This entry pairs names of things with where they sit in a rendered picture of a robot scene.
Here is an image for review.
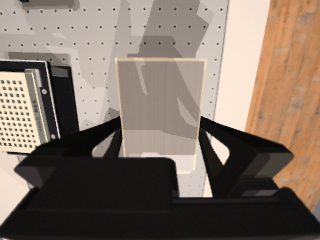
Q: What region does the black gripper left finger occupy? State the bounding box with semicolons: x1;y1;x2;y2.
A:
27;116;123;157

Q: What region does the black rectangular frame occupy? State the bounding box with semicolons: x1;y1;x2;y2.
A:
0;59;79;141

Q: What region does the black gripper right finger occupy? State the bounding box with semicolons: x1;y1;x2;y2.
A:
198;116;294;197

